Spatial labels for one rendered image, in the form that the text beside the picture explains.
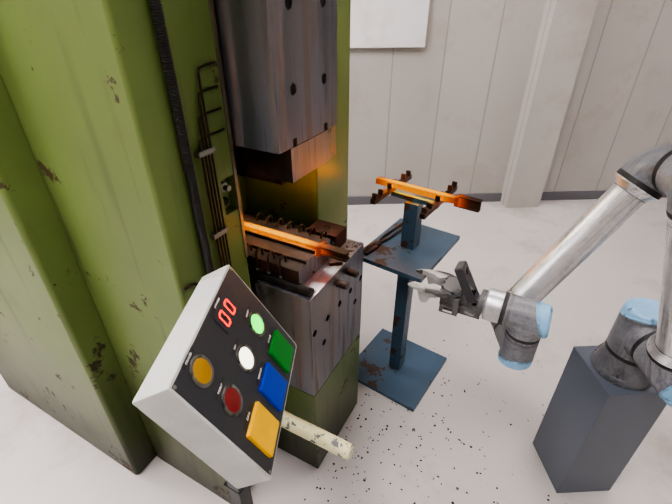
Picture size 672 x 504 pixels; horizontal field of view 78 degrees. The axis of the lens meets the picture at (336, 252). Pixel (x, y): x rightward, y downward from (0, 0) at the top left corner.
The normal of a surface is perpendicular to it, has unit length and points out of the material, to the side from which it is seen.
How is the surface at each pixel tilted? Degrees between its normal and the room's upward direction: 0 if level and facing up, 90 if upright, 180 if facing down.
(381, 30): 90
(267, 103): 90
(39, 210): 90
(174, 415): 90
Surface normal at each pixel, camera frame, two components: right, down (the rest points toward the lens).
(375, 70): 0.05, 0.54
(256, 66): -0.47, 0.47
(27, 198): 0.88, 0.25
